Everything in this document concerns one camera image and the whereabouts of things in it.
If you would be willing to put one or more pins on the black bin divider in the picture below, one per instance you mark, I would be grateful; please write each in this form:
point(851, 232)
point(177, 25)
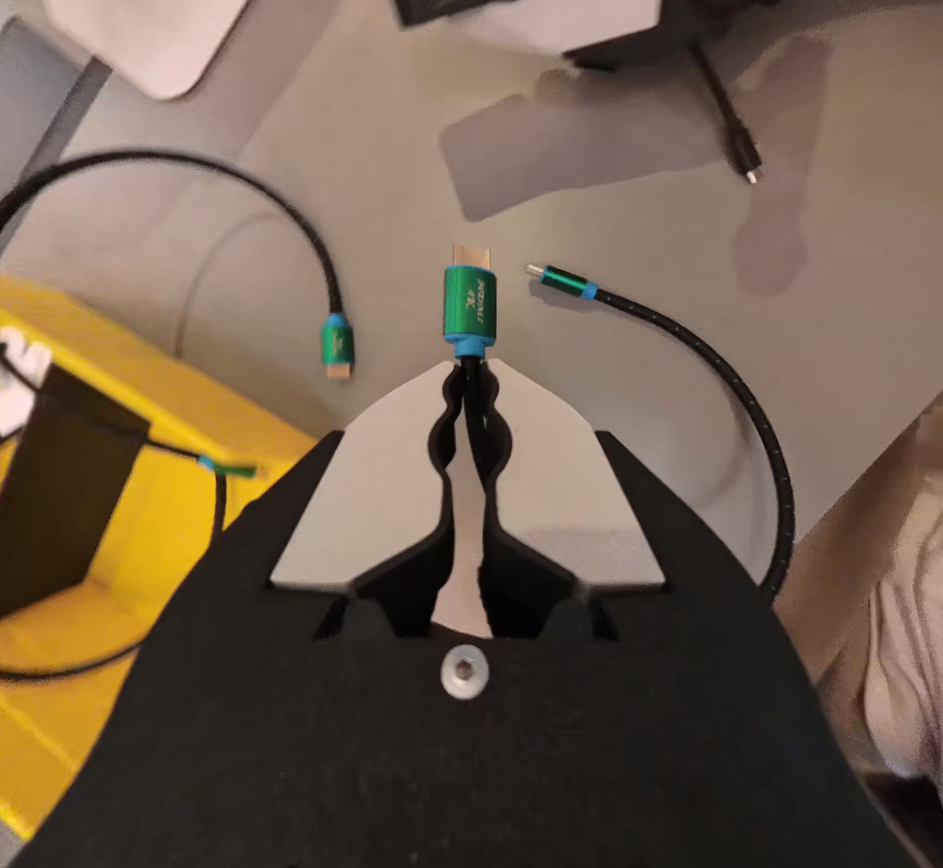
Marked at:
point(59, 485)

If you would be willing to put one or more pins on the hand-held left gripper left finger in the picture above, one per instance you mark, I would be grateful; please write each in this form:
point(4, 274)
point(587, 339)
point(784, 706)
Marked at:
point(361, 507)

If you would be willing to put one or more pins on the dark grey desk flap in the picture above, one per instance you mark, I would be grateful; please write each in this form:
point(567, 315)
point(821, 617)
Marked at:
point(37, 87)

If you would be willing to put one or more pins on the yellow plastic bin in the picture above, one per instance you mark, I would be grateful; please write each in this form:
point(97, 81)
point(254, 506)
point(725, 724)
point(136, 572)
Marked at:
point(184, 396)

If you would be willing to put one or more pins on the person's white shirt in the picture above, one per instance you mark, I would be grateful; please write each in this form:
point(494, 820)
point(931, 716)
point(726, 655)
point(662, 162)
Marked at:
point(910, 625)

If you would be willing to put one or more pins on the grey desk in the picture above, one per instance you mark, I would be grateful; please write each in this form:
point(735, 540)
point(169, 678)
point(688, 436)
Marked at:
point(589, 183)

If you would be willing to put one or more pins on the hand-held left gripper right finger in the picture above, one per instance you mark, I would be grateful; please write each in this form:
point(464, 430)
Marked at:
point(574, 507)

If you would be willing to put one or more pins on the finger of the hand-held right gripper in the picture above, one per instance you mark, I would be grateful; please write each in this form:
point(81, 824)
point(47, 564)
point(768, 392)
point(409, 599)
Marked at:
point(589, 6)

